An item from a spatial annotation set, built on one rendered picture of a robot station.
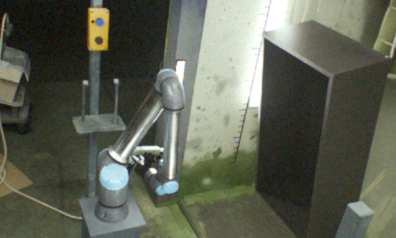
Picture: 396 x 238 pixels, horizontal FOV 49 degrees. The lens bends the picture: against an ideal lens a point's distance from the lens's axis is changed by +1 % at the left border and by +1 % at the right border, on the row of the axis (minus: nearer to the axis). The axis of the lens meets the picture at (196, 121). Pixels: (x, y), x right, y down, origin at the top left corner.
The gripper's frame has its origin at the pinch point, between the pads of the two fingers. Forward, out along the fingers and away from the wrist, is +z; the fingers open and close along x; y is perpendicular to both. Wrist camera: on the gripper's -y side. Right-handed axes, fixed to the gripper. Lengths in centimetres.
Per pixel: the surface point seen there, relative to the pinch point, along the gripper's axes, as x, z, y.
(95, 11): -27, 47, -74
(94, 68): -15, 50, -36
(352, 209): -64, -155, -91
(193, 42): 31, 18, -75
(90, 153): 0, 45, 30
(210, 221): 75, -26, 50
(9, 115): -7, 173, 72
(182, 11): 16, 22, -93
